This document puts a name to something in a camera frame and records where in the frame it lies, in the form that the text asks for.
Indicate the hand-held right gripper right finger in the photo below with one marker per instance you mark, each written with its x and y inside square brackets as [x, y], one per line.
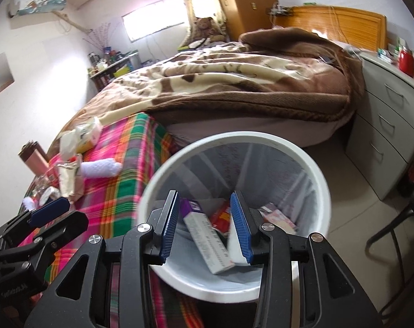
[241, 227]

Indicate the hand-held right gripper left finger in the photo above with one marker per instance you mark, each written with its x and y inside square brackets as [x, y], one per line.
[169, 227]

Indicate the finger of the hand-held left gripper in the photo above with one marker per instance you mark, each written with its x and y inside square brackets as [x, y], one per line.
[49, 209]
[63, 229]

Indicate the white foam net sleeve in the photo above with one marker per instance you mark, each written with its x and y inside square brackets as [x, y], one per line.
[28, 203]
[99, 169]

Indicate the red drink can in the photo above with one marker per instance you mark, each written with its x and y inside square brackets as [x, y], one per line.
[220, 218]

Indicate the clear plastic bottle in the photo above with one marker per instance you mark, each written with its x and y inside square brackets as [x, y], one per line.
[44, 182]

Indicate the white pink carton box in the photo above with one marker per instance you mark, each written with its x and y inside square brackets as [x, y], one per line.
[278, 218]

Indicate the long purple white box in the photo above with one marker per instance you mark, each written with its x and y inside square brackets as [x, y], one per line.
[207, 246]

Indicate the white trash bin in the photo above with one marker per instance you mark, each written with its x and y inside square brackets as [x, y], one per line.
[268, 164]

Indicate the pink mug with brown lid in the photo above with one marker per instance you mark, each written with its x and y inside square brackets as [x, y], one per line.
[34, 159]

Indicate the pink green plaid cloth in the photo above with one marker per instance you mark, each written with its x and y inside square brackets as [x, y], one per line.
[125, 164]

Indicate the white yellow tissue pack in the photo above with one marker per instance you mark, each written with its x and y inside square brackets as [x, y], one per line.
[82, 136]

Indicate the bed mattress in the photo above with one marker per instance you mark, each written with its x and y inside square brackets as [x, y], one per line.
[261, 128]

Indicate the brown patterned blanket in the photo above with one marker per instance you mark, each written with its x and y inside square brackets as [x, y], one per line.
[227, 82]

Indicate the shelf with bottles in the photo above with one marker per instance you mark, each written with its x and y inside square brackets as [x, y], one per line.
[111, 71]

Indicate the dark grey chair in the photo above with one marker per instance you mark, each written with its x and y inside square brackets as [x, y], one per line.
[408, 218]

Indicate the grey drawer nightstand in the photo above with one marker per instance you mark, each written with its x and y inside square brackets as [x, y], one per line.
[381, 126]

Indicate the dry branches in vase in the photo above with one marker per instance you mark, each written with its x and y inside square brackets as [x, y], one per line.
[101, 36]

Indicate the air conditioner pipe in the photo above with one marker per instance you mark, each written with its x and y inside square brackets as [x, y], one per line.
[72, 22]

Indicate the brown teddy bear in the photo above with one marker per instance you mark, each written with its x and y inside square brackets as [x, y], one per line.
[208, 29]

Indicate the covered air conditioner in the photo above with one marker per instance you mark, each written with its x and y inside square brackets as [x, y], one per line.
[36, 1]

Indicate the window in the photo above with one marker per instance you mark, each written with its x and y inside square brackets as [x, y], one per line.
[155, 18]

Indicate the wooden wardrobe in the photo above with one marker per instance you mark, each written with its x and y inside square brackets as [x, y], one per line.
[244, 3]

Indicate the patterned curtain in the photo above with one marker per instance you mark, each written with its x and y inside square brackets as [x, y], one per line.
[200, 3]

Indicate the wooden headboard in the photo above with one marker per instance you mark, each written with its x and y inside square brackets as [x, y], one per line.
[347, 27]

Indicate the printed boxes on nightstand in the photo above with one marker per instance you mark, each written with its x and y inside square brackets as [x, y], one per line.
[391, 51]

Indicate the red jar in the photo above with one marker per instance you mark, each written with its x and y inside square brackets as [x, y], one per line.
[406, 63]

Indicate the wall rack with power strip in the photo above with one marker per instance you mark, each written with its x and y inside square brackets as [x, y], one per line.
[280, 9]

